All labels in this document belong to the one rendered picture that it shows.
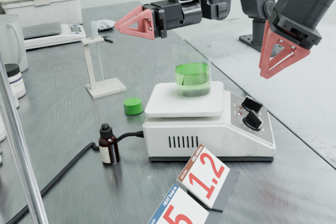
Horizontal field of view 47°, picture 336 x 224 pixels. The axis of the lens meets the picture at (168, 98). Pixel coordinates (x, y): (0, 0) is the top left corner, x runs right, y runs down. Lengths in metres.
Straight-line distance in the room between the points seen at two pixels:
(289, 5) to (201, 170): 0.26
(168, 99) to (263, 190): 0.20
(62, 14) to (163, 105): 1.08
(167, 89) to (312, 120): 0.27
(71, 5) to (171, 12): 0.78
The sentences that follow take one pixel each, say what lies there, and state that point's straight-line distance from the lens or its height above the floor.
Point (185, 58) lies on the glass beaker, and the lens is 0.59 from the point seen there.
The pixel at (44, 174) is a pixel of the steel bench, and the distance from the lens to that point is 0.67.
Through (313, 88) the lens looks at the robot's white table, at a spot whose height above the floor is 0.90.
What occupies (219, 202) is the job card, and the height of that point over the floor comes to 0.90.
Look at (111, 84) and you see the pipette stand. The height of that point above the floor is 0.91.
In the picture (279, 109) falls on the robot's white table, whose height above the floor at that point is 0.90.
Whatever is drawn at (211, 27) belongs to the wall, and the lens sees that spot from 2.18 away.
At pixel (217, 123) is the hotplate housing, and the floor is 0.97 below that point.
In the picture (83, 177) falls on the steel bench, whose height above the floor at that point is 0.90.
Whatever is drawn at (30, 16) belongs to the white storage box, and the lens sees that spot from 1.64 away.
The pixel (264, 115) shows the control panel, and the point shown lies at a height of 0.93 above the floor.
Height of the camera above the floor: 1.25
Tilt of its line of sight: 24 degrees down
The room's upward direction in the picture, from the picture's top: 6 degrees counter-clockwise
